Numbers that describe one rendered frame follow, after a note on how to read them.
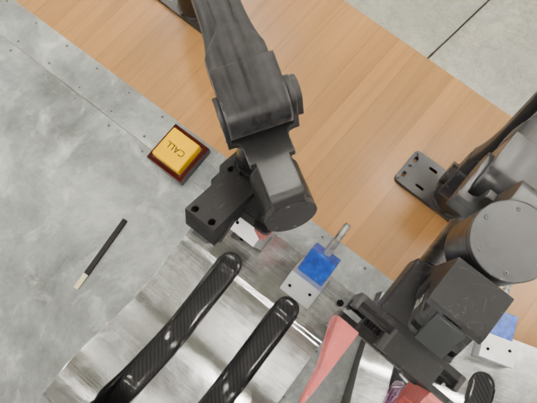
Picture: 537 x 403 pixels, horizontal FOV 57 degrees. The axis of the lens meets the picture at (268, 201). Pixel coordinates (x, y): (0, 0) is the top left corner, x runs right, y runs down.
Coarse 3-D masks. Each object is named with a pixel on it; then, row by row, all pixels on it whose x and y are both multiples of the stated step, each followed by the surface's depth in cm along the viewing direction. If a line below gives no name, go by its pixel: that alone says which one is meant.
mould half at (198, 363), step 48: (192, 240) 75; (144, 288) 74; (192, 288) 74; (240, 288) 74; (336, 288) 73; (96, 336) 70; (144, 336) 71; (192, 336) 72; (240, 336) 72; (288, 336) 72; (96, 384) 66; (192, 384) 69; (288, 384) 70
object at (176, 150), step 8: (168, 136) 86; (176, 136) 86; (184, 136) 86; (160, 144) 85; (168, 144) 85; (176, 144) 85; (184, 144) 85; (192, 144) 85; (160, 152) 85; (168, 152) 85; (176, 152) 85; (184, 152) 85; (192, 152) 85; (160, 160) 86; (168, 160) 84; (176, 160) 84; (184, 160) 84; (192, 160) 86; (176, 168) 84; (184, 168) 85
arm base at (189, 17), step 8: (160, 0) 96; (168, 0) 96; (176, 0) 96; (184, 0) 89; (168, 8) 97; (176, 8) 96; (184, 8) 92; (192, 8) 91; (184, 16) 95; (192, 16) 94; (192, 24) 95; (200, 32) 95
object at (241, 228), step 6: (234, 222) 71; (240, 222) 70; (246, 222) 70; (234, 228) 70; (240, 228) 70; (246, 228) 70; (252, 228) 70; (240, 234) 70; (246, 234) 70; (252, 234) 70; (270, 234) 73; (246, 240) 70; (252, 240) 70; (258, 240) 70; (264, 240) 72; (258, 246) 72; (264, 246) 74
